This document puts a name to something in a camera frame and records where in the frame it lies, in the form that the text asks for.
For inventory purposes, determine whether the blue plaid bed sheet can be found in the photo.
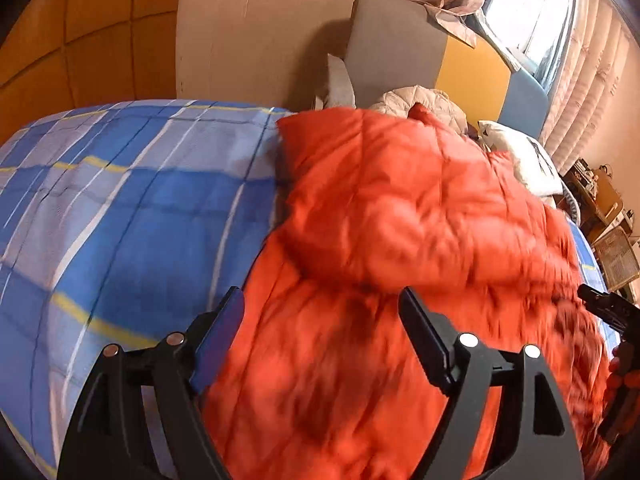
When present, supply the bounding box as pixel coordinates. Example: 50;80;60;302
0;98;622;478

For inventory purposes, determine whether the rattan wooden chair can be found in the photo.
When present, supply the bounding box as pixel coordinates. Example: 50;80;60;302
592;226;640;292

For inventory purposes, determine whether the beige quilted jacket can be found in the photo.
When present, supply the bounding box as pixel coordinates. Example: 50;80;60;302
370;86;469;136

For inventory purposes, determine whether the right patterned curtain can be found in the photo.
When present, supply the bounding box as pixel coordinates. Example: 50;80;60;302
540;0;631;174

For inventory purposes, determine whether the wooden wardrobe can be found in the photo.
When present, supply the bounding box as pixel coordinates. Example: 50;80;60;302
1;0;179;140

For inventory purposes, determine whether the orange puffer jacket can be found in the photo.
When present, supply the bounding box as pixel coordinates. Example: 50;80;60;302
203;106;608;479

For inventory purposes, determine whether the grey yellow blue headboard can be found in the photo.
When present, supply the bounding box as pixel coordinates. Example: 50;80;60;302
344;0;549;139

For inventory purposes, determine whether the wooden desk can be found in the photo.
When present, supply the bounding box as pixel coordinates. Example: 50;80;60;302
563;158;632;243

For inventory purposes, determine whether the white printed pillow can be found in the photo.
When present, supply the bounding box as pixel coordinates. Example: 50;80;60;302
478;120;563;197

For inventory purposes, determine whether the window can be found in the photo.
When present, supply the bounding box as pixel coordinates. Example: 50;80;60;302
484;0;574;74

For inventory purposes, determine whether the person right hand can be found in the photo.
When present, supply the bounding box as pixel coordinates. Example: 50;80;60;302
606;341;639;396

